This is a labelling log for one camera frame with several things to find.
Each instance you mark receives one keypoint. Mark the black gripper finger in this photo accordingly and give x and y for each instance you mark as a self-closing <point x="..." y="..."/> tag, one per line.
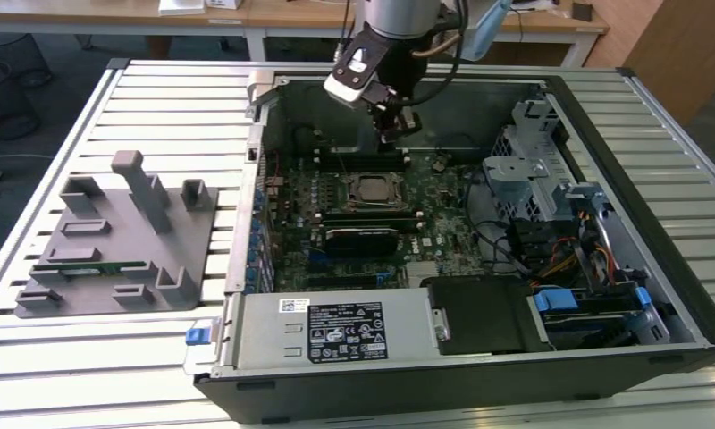
<point x="411" y="123"/>
<point x="386" y="127"/>

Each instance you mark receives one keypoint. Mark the silver CPU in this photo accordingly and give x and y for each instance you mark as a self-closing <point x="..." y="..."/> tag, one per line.
<point x="375" y="188"/>

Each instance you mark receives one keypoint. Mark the thin metal locking lever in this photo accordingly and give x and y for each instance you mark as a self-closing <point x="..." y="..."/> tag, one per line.
<point x="375" y="205"/>
<point x="343" y="166"/>

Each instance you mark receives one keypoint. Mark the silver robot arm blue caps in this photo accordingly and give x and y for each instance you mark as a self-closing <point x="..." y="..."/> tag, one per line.
<point x="399" y="18"/>

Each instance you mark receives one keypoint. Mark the CPU socket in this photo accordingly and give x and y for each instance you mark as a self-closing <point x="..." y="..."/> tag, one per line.
<point x="346" y="206"/>

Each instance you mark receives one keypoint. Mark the black RAM slot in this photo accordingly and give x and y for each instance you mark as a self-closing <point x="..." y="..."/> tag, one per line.
<point x="370" y="162"/>
<point x="370" y="157"/>
<point x="370" y="216"/>
<point x="370" y="212"/>
<point x="370" y="153"/>

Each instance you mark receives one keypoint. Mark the silver coin battery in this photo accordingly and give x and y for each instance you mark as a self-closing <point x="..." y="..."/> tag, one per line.
<point x="438" y="165"/>

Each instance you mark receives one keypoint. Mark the silver perforated drive cage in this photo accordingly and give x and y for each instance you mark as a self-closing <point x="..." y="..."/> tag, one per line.
<point x="530" y="129"/>

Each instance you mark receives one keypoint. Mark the dark RAM module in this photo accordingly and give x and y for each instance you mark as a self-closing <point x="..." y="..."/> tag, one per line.
<point x="370" y="224"/>

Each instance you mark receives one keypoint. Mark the green motherboard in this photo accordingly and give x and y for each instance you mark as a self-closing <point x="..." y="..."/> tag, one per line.
<point x="447" y="237"/>

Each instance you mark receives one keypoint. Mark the black graphics card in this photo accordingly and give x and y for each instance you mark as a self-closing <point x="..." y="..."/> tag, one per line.
<point x="360" y="243"/>

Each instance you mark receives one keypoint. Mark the small black box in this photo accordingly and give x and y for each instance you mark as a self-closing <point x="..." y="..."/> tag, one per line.
<point x="583" y="11"/>

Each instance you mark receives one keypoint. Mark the silver chipset heat sink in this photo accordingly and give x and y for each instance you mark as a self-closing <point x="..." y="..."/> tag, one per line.
<point x="423" y="270"/>

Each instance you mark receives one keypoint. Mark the black connector bundle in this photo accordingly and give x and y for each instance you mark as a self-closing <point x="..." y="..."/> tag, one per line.
<point x="530" y="241"/>

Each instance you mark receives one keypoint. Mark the white box with label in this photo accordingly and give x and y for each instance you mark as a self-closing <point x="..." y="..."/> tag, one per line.
<point x="223" y="3"/>

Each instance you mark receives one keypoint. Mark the black expansion slot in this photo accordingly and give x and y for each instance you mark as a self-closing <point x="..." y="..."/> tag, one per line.
<point x="346" y="282"/>

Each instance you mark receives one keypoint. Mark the plain white box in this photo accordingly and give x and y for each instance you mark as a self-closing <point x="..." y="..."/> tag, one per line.
<point x="182" y="6"/>

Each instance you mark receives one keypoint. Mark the white barcode sticker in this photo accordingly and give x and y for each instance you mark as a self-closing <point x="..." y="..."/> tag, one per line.
<point x="294" y="305"/>

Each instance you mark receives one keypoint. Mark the black plastic shroud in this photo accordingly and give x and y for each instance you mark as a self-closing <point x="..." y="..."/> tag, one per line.
<point x="483" y="317"/>

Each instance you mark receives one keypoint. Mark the wooden cabinet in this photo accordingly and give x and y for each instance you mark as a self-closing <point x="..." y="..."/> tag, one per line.
<point x="680" y="53"/>

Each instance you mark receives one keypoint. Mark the black rating label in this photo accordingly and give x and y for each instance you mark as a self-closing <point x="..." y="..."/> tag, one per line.
<point x="348" y="330"/>

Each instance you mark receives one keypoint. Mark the blue disk carrier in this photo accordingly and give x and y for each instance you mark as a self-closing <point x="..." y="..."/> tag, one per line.
<point x="557" y="299"/>

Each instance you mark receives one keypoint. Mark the grey parts rack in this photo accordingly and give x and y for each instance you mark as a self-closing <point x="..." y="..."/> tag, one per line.
<point x="131" y="250"/>

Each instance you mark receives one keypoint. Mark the silver power supply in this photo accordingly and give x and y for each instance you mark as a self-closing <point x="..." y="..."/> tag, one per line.
<point x="256" y="339"/>

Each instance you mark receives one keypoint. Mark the blue plastic clip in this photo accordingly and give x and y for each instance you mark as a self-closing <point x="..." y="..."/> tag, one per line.
<point x="642" y="298"/>

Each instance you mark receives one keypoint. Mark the black hard disk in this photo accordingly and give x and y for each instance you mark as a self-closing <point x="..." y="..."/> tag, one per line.
<point x="590" y="333"/>

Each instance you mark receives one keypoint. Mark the green RAM stick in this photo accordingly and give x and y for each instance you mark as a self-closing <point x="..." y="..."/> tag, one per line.
<point x="109" y="266"/>

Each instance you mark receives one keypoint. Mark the blue latch tab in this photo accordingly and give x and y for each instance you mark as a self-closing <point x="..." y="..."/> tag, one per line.
<point x="196" y="336"/>

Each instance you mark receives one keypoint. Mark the black open PC case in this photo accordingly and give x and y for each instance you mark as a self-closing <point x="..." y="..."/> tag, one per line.
<point x="394" y="393"/>

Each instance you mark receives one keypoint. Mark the silver case release latch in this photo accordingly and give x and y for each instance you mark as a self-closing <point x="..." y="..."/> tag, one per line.
<point x="199" y="355"/>

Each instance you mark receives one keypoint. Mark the silver disk bay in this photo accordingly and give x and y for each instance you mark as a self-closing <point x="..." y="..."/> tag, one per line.
<point x="656" y="326"/>

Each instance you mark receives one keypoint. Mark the black-faced silver wrist camera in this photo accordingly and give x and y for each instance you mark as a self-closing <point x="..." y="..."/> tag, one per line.
<point x="354" y="67"/>

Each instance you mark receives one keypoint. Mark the wooden desk white frame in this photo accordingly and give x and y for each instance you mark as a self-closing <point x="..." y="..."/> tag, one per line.
<point x="549" y="27"/>
<point x="95" y="18"/>

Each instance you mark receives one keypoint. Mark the silver metal bracket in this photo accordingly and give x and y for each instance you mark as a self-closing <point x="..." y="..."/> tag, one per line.
<point x="441" y="324"/>

